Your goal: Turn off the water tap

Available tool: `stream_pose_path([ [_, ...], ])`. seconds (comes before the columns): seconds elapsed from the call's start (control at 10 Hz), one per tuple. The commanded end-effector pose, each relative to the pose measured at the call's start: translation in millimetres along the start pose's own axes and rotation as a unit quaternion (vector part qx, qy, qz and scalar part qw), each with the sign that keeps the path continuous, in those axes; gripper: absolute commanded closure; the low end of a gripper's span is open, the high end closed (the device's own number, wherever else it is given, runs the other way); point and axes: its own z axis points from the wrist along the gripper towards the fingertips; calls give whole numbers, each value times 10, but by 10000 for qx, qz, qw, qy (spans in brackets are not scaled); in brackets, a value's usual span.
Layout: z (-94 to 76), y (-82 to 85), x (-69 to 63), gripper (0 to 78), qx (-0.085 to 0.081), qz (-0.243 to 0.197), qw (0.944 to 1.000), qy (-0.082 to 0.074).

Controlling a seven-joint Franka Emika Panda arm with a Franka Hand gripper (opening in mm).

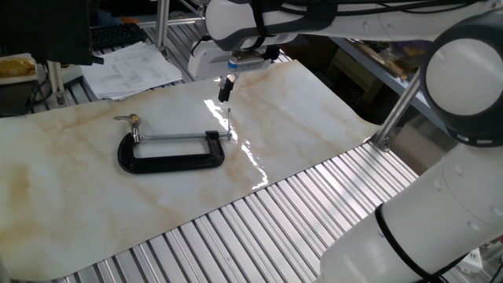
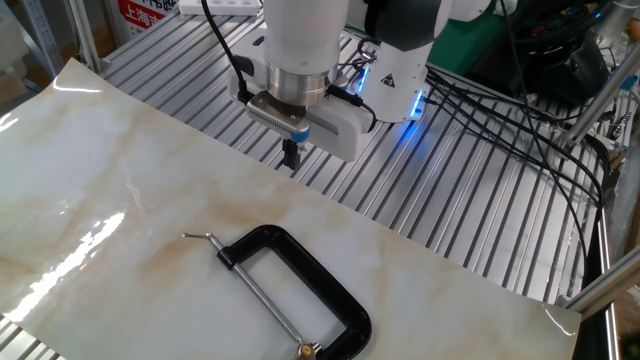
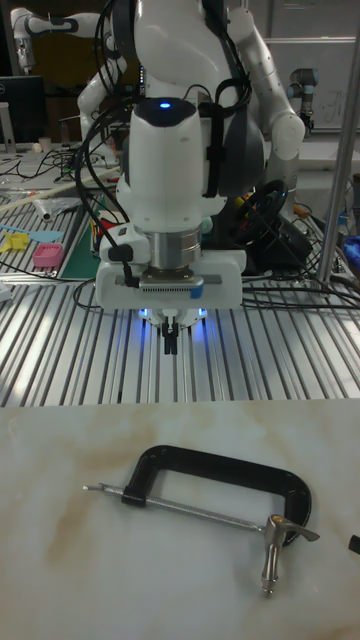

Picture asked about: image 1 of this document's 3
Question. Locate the stack of printed papers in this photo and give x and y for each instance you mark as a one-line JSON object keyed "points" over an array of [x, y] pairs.
{"points": [[129, 72]]}

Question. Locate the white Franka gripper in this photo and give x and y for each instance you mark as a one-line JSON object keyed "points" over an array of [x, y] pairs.
{"points": [[206, 63]]}

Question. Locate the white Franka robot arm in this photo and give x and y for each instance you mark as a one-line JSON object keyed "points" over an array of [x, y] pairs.
{"points": [[463, 78]]}

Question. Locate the aluminium frame beam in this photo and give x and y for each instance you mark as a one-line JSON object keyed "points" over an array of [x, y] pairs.
{"points": [[173, 22]]}

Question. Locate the grey wrist camera blue cap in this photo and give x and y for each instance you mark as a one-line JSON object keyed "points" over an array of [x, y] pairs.
{"points": [[249, 63]]}

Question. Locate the grey metal shelf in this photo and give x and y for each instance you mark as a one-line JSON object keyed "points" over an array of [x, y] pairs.
{"points": [[387, 76]]}

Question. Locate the gold packet on white box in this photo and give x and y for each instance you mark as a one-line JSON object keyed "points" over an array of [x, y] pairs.
{"points": [[15, 67]]}

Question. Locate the black keyboard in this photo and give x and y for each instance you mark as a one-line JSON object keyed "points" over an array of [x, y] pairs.
{"points": [[116, 35]]}

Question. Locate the cardboard box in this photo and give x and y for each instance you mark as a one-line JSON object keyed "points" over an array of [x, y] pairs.
{"points": [[353, 72]]}

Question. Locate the marble patterned sheet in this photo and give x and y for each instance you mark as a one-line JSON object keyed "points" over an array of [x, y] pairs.
{"points": [[294, 118]]}

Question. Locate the black C-clamp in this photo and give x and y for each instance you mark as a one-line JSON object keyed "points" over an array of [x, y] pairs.
{"points": [[169, 163]]}

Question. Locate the black monitor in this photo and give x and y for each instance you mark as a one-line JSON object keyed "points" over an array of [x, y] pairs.
{"points": [[43, 27]]}

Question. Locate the aluminium frame post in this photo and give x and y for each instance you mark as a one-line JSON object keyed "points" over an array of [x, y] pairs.
{"points": [[57, 84], [162, 23], [397, 110]]}

